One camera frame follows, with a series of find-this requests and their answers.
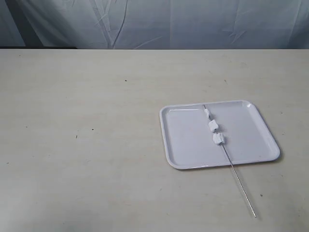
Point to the white foam cube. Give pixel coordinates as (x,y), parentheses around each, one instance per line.
(218,138)
(213,125)
(208,114)

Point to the thin metal skewer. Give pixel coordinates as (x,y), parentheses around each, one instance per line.
(237,176)

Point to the white plastic tray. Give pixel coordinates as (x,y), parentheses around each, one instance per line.
(188,140)

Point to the pale blue backdrop curtain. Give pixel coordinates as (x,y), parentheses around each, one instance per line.
(155,24)

